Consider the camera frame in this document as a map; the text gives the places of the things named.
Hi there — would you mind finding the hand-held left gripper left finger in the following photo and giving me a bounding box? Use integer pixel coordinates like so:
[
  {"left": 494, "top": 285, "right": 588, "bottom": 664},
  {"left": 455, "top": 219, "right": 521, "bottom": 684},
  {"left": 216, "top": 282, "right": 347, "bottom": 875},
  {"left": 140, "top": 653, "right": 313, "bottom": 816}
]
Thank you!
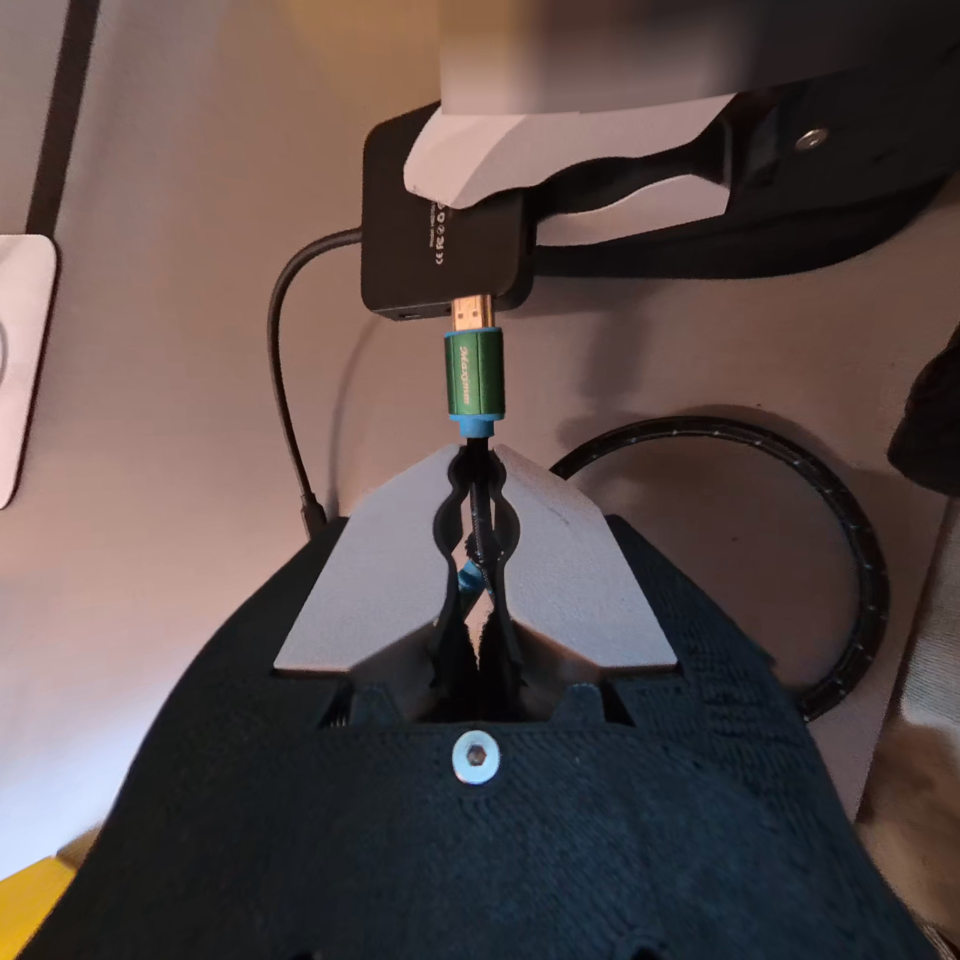
[{"left": 272, "top": 444, "right": 470, "bottom": 675}]

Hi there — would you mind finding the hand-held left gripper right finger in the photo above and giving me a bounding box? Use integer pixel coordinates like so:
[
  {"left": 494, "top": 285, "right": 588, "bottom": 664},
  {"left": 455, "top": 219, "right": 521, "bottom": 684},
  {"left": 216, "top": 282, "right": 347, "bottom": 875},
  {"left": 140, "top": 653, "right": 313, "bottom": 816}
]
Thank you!
[{"left": 491, "top": 444, "right": 680, "bottom": 674}]

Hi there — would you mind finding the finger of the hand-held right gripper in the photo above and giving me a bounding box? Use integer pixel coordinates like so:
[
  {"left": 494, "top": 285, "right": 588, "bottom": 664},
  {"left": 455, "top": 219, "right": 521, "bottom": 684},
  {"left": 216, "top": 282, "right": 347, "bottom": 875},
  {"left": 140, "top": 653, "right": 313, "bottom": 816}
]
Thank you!
[
  {"left": 525, "top": 174, "right": 735, "bottom": 249},
  {"left": 403, "top": 96, "right": 740, "bottom": 211}
]

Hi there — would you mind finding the black square adapter hub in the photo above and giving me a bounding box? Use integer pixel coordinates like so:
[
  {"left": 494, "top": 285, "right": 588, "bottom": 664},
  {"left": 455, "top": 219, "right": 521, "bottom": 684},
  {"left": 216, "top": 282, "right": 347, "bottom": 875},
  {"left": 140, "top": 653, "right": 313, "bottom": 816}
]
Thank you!
[{"left": 268, "top": 101, "right": 537, "bottom": 541}]

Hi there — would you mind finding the black HDMI cable green plug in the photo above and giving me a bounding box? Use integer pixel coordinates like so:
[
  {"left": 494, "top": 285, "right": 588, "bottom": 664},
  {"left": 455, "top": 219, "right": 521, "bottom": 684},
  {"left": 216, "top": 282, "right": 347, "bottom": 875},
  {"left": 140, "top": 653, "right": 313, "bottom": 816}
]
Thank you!
[{"left": 431, "top": 294, "right": 890, "bottom": 721}]

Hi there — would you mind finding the yellow plastic bin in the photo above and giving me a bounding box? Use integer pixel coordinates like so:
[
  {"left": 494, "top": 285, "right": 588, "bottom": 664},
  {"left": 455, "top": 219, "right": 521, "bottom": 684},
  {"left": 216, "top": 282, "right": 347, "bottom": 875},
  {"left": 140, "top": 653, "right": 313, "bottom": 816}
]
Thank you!
[{"left": 0, "top": 858, "right": 76, "bottom": 960}]

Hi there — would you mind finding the black quilted mat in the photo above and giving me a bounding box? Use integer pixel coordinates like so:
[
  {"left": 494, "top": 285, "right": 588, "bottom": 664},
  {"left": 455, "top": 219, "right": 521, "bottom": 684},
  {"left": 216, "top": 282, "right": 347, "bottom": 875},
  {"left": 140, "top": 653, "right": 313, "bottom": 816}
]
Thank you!
[{"left": 888, "top": 322, "right": 960, "bottom": 496}]

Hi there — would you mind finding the flat white object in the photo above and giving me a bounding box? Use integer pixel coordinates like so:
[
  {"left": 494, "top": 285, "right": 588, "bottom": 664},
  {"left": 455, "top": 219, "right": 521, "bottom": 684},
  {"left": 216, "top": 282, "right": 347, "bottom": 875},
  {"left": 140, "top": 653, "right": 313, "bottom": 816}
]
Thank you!
[{"left": 0, "top": 234, "right": 60, "bottom": 511}]

